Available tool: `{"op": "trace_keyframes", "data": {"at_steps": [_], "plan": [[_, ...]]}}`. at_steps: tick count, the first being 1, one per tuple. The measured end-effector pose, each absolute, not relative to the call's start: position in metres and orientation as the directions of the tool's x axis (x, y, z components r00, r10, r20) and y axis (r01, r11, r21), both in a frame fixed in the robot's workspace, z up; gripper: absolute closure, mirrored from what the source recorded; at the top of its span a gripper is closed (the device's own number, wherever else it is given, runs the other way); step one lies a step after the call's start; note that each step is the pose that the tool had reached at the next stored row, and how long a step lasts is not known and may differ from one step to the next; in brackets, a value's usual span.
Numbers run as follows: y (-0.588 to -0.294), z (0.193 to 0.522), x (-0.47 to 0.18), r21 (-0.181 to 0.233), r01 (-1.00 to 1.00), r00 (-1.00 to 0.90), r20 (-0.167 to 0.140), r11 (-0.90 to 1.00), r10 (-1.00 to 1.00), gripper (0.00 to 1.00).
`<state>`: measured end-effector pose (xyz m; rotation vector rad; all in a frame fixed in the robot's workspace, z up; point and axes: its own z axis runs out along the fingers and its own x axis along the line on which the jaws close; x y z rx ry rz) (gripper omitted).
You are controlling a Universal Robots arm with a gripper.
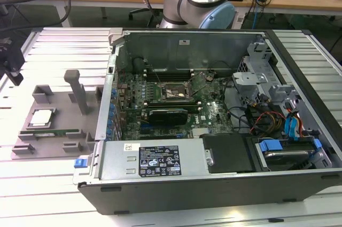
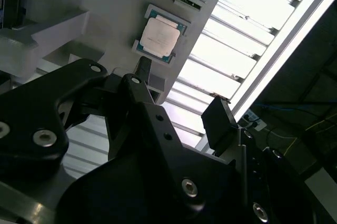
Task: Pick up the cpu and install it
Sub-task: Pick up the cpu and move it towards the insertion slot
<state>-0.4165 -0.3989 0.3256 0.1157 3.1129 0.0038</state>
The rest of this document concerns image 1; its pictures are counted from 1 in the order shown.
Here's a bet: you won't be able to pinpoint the silver square CPU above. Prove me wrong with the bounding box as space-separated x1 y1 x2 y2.
28 109 55 127

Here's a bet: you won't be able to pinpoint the grey parts rack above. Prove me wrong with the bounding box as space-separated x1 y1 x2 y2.
10 69 105 161

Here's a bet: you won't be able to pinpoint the green RAM stick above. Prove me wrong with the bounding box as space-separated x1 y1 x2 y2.
20 128 81 136

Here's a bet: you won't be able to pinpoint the black chair base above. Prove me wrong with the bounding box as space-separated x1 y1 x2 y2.
128 7 161 28

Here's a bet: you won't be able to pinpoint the grey power supply unit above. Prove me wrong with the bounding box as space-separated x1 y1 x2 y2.
98 140 212 183

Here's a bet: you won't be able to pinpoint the RAM slot with white latches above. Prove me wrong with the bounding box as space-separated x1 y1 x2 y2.
143 74 195 79
142 108 201 114
143 67 195 72
143 103 201 107

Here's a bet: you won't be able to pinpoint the black graphics card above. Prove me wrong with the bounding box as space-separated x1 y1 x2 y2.
147 107 189 126

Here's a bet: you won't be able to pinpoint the silver chipset heatsink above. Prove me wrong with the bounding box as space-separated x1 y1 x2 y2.
191 128 212 139

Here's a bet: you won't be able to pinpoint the green motherboard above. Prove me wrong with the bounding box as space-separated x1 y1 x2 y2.
114 69 237 142

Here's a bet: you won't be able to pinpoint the metal drive cage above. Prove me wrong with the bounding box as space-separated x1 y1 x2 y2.
231 40 304 110

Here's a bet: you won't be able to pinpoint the black plastic shroud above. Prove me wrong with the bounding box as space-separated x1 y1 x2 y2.
199 132 259 175

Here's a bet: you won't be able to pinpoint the open black PC case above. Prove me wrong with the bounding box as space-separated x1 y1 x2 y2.
72 27 342 216

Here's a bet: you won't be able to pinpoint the blue disk carrier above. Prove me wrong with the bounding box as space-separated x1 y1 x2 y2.
255 137 324 172

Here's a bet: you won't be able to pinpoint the thin blue hanging cable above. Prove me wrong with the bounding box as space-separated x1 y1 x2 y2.
253 5 260 29

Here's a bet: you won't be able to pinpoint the red yellow black wires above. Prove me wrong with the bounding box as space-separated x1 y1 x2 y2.
250 111 286 134

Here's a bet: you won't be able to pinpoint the flat blue data wire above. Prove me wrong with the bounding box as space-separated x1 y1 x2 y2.
283 113 302 142

